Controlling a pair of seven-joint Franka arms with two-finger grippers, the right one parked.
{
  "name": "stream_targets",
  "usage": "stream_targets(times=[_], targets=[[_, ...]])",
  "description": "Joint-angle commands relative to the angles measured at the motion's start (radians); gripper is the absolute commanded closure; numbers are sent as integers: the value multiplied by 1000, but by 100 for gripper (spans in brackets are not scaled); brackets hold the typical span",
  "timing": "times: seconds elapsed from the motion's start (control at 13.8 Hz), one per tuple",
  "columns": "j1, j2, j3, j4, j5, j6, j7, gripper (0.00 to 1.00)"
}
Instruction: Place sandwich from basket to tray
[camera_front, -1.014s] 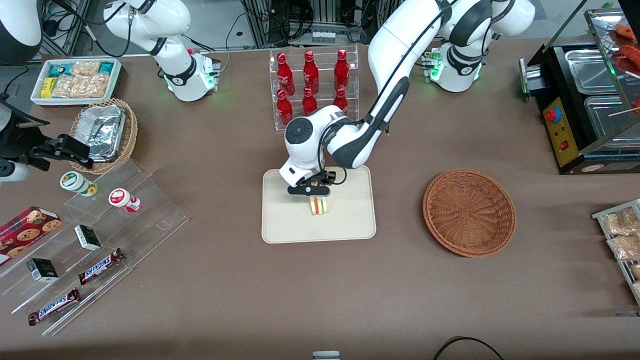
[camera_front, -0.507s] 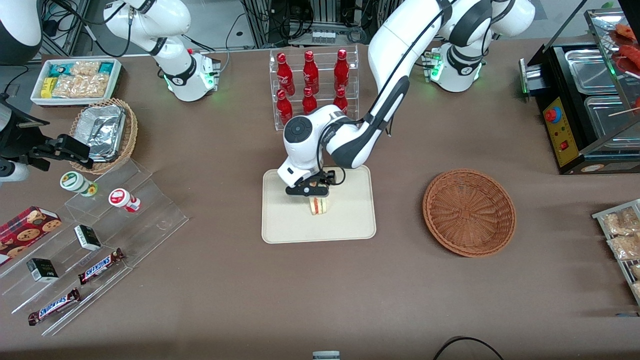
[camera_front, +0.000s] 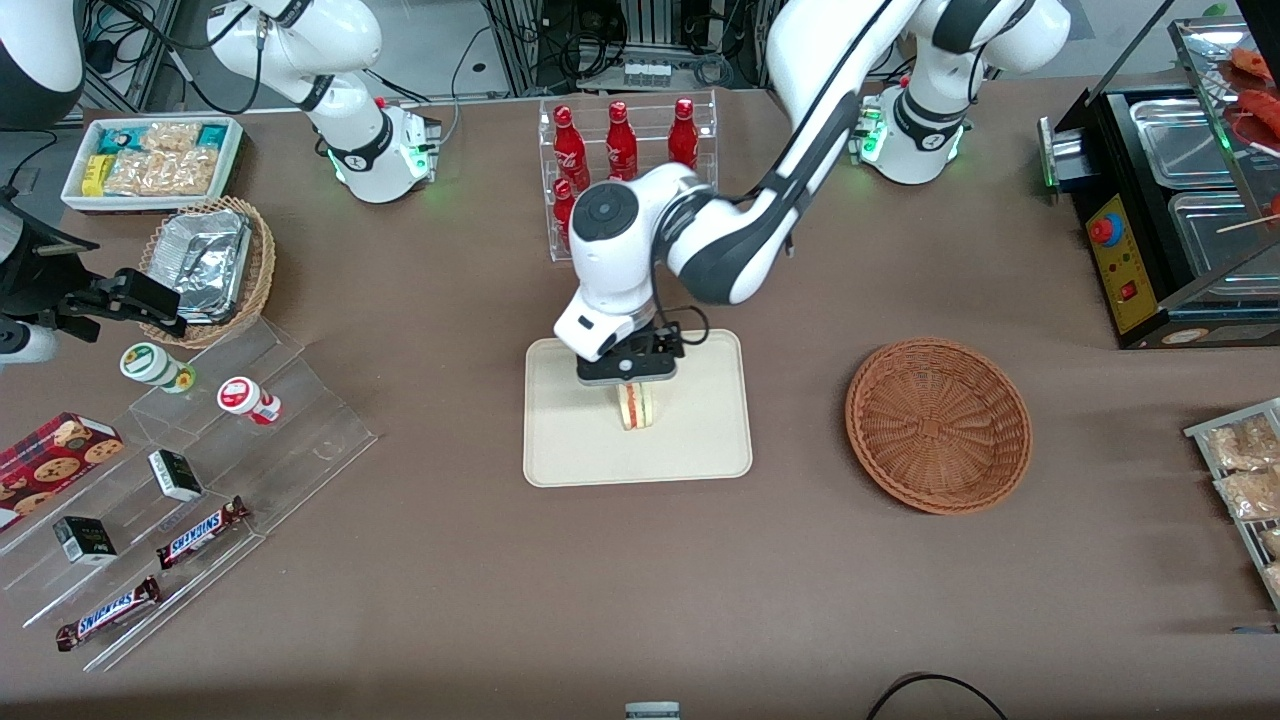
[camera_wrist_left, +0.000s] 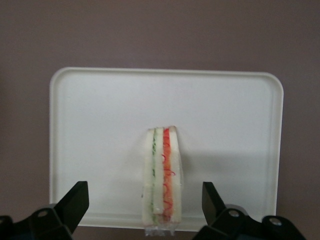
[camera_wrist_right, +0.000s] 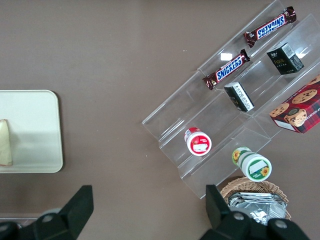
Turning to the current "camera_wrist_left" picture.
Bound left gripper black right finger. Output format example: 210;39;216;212
196;181;305;240

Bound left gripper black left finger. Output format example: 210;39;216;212
0;180;90;240

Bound triangular sandwich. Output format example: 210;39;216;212
140;125;185;237

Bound cream plastic tray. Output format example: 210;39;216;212
49;66;285;231

